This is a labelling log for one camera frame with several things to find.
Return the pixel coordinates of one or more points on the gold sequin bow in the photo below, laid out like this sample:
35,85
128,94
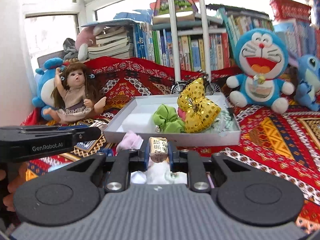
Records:
197,112

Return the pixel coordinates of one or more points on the white pipe rack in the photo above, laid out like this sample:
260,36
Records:
176,42

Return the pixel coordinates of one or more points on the miniature black bicycle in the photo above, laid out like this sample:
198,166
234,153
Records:
178,88

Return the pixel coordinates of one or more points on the light purple cloth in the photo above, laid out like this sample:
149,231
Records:
130,141

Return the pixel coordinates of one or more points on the person's left hand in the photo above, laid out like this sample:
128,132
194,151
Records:
15,182

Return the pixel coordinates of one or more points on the pink rabbit plush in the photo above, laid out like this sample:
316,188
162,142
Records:
82,42

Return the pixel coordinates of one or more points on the red plastic basket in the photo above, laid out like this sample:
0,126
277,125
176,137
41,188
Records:
290,10

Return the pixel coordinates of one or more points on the long-haired doll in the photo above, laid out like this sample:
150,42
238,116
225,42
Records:
75,97

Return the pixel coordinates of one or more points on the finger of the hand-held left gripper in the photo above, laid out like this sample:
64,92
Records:
87,133

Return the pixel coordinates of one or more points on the navy patterned scrunchie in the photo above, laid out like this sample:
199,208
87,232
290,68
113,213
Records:
110,152

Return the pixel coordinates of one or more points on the blue alien plush toy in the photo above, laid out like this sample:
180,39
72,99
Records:
308,80

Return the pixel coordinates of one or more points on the white fluffy plush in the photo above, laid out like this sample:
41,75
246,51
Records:
160,176

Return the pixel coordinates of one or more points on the beige tissue packet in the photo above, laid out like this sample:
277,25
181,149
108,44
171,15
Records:
158,150

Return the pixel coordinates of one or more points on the green scrunchie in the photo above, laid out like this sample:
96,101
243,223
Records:
166,120

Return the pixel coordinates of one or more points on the white window frame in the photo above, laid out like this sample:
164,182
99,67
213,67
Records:
80,7

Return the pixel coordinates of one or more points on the stack of lying books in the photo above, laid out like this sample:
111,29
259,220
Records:
110,45

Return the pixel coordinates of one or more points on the pink scrunchie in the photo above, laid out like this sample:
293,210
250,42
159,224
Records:
181,113

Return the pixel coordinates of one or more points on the blue cat plush toy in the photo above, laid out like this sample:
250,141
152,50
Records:
260,55

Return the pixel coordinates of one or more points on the row of books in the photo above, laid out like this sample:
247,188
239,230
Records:
162,47

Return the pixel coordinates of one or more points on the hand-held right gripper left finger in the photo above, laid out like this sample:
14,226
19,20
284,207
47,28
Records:
145,155

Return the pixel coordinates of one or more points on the grey plush toy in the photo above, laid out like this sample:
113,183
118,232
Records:
70,50

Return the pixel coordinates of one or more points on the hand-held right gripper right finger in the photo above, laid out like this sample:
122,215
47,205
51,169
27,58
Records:
173,155

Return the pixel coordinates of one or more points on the red patterned blanket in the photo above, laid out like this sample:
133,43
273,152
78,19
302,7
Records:
275,135

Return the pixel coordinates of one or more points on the blue round plush toy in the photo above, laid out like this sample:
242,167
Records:
45,87

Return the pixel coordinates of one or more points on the mint green floral cloth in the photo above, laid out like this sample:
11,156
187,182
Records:
225,122

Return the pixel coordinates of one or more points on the white cardboard box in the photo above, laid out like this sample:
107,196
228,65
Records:
200,138

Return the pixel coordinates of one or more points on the blue folder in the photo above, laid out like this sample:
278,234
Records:
120,17

